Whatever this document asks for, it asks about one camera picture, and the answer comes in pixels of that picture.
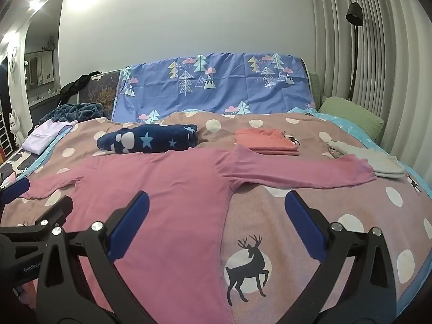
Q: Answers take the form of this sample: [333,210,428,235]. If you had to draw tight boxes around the folded coral clothes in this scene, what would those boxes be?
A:
[234,127,301,157]

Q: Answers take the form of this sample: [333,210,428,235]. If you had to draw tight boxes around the green pillow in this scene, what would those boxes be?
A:
[309,71,326,105]
[318,96,385,142]

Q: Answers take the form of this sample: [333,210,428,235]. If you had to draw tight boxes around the folded white clothes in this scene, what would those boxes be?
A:
[327,140,406,178]

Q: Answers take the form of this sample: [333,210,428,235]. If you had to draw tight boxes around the white bear wall ornament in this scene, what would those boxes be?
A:
[6,45,19,83]

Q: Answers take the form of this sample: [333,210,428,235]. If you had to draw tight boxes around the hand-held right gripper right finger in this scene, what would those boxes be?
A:
[284,190,397,324]

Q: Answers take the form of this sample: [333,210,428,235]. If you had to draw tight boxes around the folded lavender cloth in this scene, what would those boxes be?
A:
[21,120,79,154]

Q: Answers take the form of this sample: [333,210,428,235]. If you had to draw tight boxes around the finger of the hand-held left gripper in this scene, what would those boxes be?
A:
[0,195,74,244]
[0,177,31,200]

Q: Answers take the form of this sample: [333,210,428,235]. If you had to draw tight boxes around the arched wall mirror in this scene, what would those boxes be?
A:
[24,0,63,90]

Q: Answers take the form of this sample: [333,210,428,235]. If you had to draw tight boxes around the grey curtain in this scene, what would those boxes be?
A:
[309,0,432,149]

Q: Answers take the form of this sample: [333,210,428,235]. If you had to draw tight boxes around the black floor lamp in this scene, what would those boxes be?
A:
[345,2,365,102]

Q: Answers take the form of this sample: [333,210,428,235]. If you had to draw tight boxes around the black jacket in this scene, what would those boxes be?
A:
[59,71,102,105]

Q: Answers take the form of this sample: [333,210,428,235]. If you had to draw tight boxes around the dark teal fleece blanket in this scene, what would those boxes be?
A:
[39,103,103,125]

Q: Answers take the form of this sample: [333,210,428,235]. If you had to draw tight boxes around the polka dot deer blanket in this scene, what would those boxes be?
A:
[0,110,432,324]

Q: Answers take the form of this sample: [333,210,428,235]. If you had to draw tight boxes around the cow print blanket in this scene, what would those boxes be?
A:
[0,148,44,183]

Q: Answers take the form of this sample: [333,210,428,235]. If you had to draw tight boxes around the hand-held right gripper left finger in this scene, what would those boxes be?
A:
[36,191,152,324]

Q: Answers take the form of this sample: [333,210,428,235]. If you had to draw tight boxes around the pink long-sleeve shirt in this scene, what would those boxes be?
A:
[22,143,377,324]

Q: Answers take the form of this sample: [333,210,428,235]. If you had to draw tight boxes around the white cat figurine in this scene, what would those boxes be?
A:
[7,111,23,146]

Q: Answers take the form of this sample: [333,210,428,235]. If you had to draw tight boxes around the folded navy star cloth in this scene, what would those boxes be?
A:
[96,124,199,154]

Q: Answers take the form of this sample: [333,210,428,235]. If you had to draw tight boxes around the dark tree picture panel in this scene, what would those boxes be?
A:
[77,69,122,120]

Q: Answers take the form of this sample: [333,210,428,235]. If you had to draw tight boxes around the blue tree-print sheet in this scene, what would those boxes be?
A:
[111,53,319,124]

